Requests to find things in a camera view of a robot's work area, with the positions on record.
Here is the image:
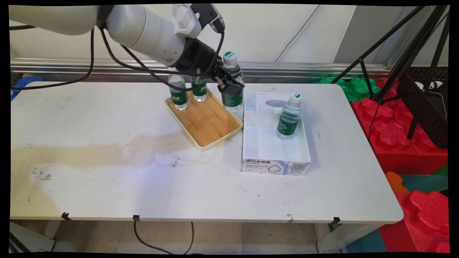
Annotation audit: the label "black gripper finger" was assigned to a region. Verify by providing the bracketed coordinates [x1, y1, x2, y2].
[214, 73, 246, 96]
[214, 64, 234, 81]

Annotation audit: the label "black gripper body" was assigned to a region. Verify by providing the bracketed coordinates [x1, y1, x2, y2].
[168, 37, 221, 77]

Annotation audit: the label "green label water bottle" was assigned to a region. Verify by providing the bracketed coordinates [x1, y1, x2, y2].
[167, 73, 189, 111]
[276, 92, 302, 140]
[191, 76, 209, 102]
[220, 51, 246, 113]

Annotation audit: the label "bamboo tray with cream rim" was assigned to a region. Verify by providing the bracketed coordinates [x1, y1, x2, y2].
[165, 89, 243, 151]

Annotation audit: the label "white cardboard box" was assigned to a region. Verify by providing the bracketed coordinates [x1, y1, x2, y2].
[241, 91, 312, 176]

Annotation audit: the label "green foam blocks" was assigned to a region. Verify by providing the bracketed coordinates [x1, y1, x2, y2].
[314, 77, 381, 102]

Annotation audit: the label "large red foam block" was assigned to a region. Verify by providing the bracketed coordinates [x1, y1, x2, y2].
[351, 79, 449, 176]

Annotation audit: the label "white table leg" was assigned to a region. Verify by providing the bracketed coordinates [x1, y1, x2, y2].
[316, 222, 381, 253]
[10, 220, 62, 253]

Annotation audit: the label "black tripod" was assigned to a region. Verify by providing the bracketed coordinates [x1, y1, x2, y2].
[330, 5, 451, 140]

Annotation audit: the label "orange foam piece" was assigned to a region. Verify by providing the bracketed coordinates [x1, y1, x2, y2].
[385, 172, 409, 193]

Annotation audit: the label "panda plush toy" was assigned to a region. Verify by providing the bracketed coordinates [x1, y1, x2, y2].
[414, 81, 445, 92]

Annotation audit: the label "teal foam floor mat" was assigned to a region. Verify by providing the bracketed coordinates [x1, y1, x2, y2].
[345, 229, 387, 253]

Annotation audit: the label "black cable with silver plug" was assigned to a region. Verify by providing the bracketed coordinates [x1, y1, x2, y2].
[100, 29, 202, 92]

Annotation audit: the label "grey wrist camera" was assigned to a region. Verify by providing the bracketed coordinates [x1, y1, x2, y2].
[190, 4, 226, 35]

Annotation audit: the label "aluminium wall rail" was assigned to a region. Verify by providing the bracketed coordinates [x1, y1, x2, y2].
[11, 58, 391, 83]

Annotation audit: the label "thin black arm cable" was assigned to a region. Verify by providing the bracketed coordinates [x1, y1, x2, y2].
[10, 29, 95, 90]

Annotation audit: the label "black cable under table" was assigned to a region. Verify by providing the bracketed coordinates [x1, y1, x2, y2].
[133, 220, 195, 255]

